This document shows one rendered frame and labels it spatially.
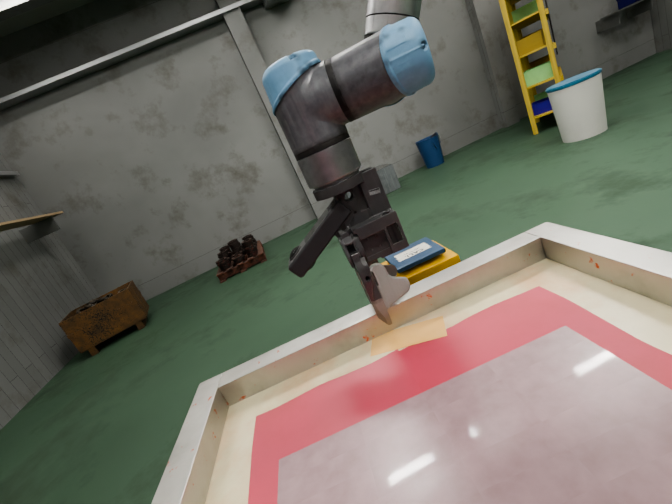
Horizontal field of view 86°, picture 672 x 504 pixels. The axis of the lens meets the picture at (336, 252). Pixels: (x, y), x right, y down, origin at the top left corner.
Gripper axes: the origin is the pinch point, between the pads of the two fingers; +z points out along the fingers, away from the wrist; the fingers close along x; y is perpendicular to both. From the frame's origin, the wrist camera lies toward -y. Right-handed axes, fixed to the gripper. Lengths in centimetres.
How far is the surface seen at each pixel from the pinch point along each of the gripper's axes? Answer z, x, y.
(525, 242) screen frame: -0.9, -1.5, 23.3
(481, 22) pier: -104, 675, 434
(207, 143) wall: -108, 641, -123
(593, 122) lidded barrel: 82, 359, 341
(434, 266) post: 3.0, 12.6, 13.5
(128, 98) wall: -222, 633, -203
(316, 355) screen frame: 1.1, -1.9, -10.8
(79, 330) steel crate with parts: 59, 416, -344
